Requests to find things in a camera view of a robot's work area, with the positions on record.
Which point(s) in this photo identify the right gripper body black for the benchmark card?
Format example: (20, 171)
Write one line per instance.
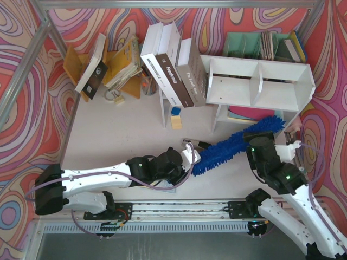
(258, 136)

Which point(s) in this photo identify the blue microfiber duster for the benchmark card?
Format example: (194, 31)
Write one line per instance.
(225, 150)

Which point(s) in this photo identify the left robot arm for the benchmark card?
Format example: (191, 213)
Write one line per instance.
(88, 190)

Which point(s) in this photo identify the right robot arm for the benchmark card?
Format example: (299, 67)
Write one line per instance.
(313, 232)

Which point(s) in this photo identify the white bookshelf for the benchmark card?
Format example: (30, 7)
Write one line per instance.
(280, 86)

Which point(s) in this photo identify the calculator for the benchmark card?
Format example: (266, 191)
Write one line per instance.
(163, 186)

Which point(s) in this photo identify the beige black stapler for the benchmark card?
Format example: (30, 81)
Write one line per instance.
(196, 143)

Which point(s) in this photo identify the pink toy pig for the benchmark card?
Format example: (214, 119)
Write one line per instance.
(294, 126)

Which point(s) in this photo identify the yellow sticky note pad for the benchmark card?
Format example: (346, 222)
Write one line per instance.
(176, 122)

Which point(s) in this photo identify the coloured paper stack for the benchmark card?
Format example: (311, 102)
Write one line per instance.
(249, 114)

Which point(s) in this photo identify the blue small box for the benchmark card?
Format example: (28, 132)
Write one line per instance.
(175, 111)

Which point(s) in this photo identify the grey Lonely Ones book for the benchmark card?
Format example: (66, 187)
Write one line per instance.
(192, 72)

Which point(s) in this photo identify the green desk organizer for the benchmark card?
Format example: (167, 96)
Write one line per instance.
(265, 45)

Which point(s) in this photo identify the yellow books stack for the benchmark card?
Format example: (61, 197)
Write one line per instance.
(123, 64)

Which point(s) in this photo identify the white Mademoiselle book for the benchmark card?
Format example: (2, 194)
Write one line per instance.
(148, 55)

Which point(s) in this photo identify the black white book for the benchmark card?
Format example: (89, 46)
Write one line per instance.
(93, 69)

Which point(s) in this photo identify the brown Fredonia book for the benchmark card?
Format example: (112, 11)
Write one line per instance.
(167, 58)

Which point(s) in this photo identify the yellow wooden book rack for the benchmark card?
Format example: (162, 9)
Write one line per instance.
(73, 65)

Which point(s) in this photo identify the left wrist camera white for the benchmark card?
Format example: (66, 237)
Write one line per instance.
(189, 157)

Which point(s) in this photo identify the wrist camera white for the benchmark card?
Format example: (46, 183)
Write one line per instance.
(189, 157)
(287, 153)

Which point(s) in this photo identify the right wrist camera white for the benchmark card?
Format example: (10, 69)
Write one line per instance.
(287, 153)

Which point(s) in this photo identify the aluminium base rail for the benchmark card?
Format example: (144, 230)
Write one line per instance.
(165, 216)

